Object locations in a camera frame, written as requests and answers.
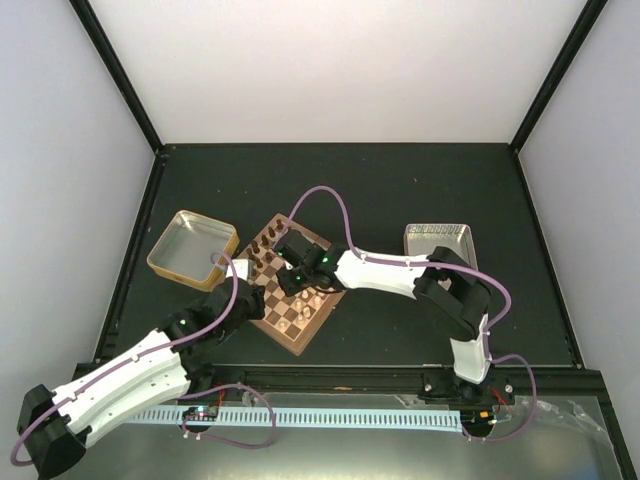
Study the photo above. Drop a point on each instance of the small circuit board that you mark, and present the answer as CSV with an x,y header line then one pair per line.
x,y
201,413

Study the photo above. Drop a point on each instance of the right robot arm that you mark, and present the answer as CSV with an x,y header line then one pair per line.
x,y
448,290

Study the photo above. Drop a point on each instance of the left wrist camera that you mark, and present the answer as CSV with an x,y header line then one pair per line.
x,y
243,269

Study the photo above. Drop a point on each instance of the light blue cable duct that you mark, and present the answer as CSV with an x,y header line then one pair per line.
x,y
233,416

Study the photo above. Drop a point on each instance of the wooden chess board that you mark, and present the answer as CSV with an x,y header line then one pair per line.
x,y
279,307

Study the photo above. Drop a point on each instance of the black front rail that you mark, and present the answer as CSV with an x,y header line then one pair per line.
x,y
435,384

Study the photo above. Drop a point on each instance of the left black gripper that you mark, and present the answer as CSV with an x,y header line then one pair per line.
x,y
257,310

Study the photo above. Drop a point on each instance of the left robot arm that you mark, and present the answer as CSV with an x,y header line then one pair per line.
x,y
56,427

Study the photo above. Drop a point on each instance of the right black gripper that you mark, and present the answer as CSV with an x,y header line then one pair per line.
x,y
290,288

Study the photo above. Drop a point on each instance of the dark chess pieces group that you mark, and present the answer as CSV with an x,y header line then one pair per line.
x,y
260,249

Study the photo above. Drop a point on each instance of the gold metal tin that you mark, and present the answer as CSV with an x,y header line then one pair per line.
x,y
188,250

